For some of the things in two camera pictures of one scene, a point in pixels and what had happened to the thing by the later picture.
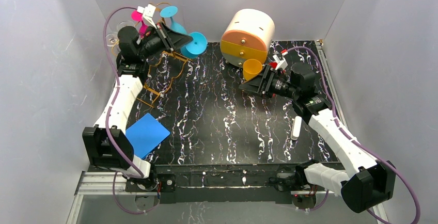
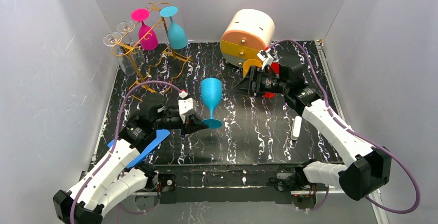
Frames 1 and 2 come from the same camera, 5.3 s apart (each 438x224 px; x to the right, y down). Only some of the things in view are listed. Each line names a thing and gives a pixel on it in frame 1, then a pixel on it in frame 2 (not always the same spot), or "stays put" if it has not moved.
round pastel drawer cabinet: [248, 35] stays put
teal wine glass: [198, 46] -> [211, 91]
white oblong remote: [296, 128] stays put
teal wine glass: [168, 11] stays put
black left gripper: [167, 38] -> [184, 123]
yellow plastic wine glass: [251, 67] stays put
